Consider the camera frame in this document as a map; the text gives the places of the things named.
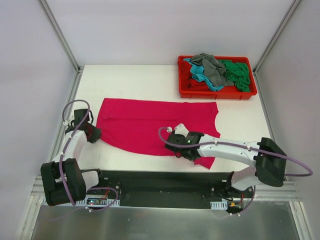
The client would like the magenta t shirt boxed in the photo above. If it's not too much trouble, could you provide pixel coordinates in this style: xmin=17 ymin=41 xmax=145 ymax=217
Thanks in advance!
xmin=96 ymin=98 xmax=220 ymax=156

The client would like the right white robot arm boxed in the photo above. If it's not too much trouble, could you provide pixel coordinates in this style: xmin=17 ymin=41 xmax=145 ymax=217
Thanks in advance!
xmin=161 ymin=131 xmax=287 ymax=198

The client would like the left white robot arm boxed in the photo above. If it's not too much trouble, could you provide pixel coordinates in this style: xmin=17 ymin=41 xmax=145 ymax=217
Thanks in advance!
xmin=40 ymin=108 xmax=106 ymax=206

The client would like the red t shirt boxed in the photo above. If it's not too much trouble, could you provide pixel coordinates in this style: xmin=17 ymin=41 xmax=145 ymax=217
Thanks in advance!
xmin=178 ymin=60 xmax=210 ymax=92

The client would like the red plastic bin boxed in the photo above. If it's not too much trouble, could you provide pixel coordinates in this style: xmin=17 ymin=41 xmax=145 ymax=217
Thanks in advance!
xmin=177 ymin=55 xmax=258 ymax=100

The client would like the teal t shirt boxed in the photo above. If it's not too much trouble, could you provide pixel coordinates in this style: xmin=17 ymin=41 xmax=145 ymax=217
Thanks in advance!
xmin=182 ymin=58 xmax=224 ymax=92

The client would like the grey t shirt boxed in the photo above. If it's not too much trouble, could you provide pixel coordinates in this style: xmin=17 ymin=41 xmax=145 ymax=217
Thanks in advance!
xmin=191 ymin=53 xmax=234 ymax=87

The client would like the green t shirt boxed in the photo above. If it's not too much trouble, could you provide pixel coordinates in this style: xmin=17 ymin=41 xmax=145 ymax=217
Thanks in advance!
xmin=220 ymin=59 xmax=251 ymax=93

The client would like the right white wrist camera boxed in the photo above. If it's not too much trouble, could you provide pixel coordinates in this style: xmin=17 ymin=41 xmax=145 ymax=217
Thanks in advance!
xmin=166 ymin=123 xmax=189 ymax=138

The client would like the right white cable duct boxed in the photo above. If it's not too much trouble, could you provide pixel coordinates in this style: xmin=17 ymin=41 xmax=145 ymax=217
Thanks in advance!
xmin=210 ymin=199 xmax=228 ymax=211

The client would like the white cable duct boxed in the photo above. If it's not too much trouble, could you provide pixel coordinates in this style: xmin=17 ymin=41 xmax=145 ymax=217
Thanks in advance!
xmin=42 ymin=196 xmax=120 ymax=207
xmin=210 ymin=199 xmax=228 ymax=211

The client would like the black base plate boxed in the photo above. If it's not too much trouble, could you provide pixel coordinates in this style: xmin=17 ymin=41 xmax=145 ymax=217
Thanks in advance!
xmin=66 ymin=168 xmax=253 ymax=209

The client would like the left white cable duct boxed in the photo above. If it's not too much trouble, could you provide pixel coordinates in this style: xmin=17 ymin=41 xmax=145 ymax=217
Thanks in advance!
xmin=42 ymin=196 xmax=120 ymax=207

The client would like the left aluminium frame post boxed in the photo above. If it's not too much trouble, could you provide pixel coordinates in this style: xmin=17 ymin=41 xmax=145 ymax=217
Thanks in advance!
xmin=37 ymin=0 xmax=81 ymax=73

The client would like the aluminium frame post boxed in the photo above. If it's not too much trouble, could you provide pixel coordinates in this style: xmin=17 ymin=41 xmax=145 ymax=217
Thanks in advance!
xmin=253 ymin=0 xmax=303 ymax=74
xmin=37 ymin=0 xmax=81 ymax=73

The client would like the right aluminium frame post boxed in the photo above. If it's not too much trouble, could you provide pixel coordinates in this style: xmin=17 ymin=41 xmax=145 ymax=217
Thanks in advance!
xmin=253 ymin=0 xmax=303 ymax=74

